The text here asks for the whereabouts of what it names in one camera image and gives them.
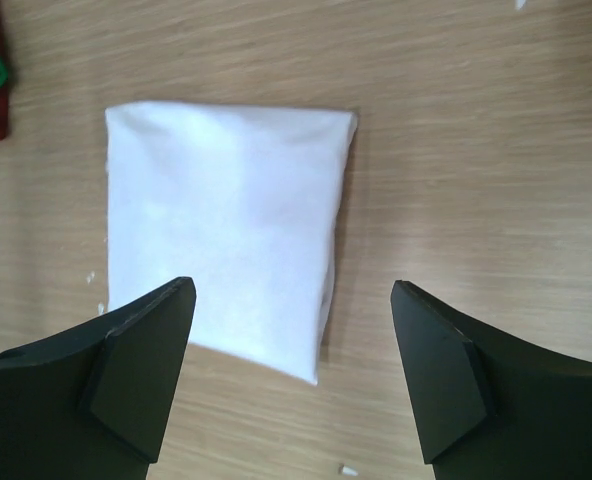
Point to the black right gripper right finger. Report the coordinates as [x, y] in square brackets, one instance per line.
[487, 404]

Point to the white Coca-Cola print t-shirt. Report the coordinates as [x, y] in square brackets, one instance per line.
[244, 201]

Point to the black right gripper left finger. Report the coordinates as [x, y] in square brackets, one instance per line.
[93, 401]

